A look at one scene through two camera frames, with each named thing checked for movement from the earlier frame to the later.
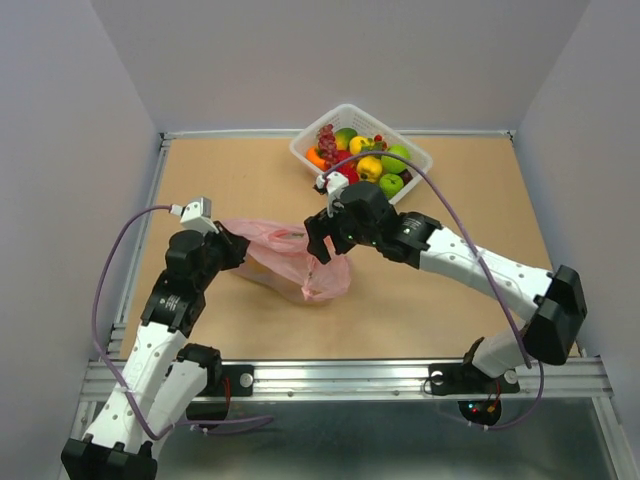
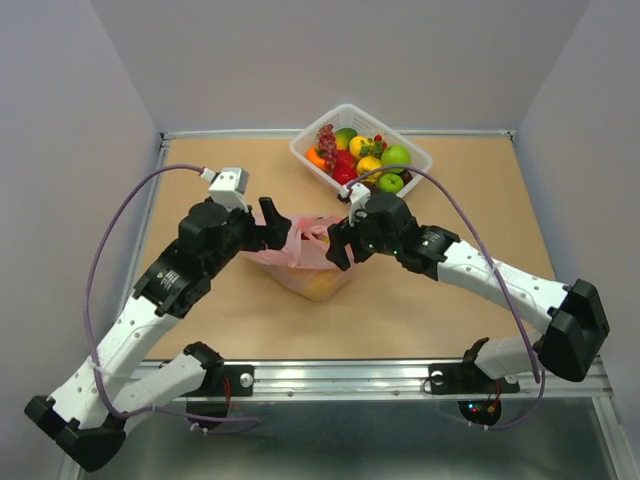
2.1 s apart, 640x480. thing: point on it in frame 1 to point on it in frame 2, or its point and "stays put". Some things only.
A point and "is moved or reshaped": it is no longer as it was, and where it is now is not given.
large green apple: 393,165 stays put
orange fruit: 256,267 to 320,285
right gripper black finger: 317,228 to 339,235
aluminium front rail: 327,379 stays put
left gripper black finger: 234,247 to 277,226
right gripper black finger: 343,240 to 361,250
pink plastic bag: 281,254 is moved or reshaped
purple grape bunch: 327,146 stays put
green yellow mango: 343,137 stays put
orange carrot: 313,156 stays put
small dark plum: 406,176 stays put
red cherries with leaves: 374,144 stays put
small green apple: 390,184 stays put
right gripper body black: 364,235 stays put
